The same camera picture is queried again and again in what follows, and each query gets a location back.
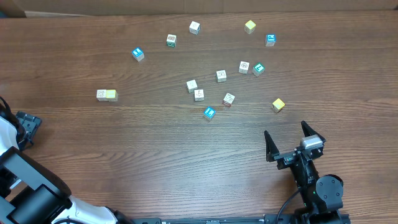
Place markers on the green letter block upper left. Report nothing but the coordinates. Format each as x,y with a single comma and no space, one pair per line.
171,40

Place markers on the red letter white block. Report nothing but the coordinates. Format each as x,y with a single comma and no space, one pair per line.
101,95

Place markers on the red edged picture block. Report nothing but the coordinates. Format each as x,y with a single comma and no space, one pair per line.
228,100

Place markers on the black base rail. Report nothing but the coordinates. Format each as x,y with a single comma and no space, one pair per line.
199,221

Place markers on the cardboard back wall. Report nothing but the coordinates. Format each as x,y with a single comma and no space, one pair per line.
22,8

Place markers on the white picture block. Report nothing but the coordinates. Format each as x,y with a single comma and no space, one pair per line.
243,67
221,76

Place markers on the blue L block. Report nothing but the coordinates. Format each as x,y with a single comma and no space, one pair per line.
209,113

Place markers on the green seven block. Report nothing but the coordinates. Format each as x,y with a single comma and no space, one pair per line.
258,69

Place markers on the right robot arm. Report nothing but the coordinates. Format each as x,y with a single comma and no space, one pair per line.
321,196

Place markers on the white block top centre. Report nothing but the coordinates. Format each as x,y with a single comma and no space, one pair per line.
194,27

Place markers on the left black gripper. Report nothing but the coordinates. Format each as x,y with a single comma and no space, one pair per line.
29,123

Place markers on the plain white block centre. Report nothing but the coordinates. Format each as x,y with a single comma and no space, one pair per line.
191,86

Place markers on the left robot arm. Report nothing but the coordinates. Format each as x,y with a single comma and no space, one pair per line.
30,193

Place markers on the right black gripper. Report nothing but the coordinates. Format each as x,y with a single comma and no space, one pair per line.
286,158

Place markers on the yellow block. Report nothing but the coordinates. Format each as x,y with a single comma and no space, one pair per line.
278,105
249,27
111,95

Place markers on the white picture block right centre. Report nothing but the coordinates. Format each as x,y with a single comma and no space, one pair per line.
243,67

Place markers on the white X letter block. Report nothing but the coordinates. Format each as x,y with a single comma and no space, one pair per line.
199,95

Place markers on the blue top block upper right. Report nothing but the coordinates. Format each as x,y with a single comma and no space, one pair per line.
270,40

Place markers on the blue top block far left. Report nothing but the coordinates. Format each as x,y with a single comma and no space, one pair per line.
138,54

